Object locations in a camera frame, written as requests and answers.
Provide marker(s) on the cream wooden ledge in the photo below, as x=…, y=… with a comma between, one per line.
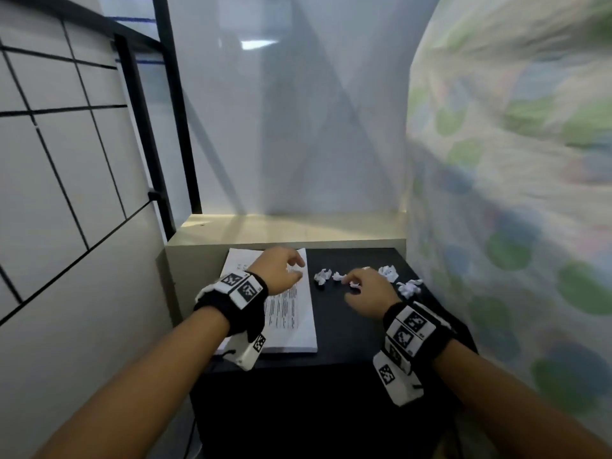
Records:
x=287, y=229

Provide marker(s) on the plain black metal post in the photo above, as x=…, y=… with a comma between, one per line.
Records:
x=175, y=90

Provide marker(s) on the person's right forearm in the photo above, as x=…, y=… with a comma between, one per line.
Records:
x=516, y=406

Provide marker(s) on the spotted pastel curtain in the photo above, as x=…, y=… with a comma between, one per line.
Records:
x=526, y=186

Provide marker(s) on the pile of paper scraps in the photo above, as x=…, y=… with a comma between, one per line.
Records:
x=322, y=276

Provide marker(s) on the black table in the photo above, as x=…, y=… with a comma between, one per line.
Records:
x=344, y=339

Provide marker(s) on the white marker cube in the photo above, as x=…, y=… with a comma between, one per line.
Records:
x=399, y=382

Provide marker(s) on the black post with bracket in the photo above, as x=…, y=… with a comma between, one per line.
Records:
x=146, y=138

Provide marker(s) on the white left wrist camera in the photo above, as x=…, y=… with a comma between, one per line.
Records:
x=246, y=356

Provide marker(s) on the person's right hand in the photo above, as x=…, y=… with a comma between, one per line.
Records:
x=375, y=296

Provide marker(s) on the person's left hand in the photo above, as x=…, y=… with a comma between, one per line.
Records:
x=277, y=272

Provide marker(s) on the stack of printed papers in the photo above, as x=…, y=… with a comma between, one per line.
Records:
x=296, y=329

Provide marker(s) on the person's left forearm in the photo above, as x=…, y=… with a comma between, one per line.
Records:
x=143, y=387

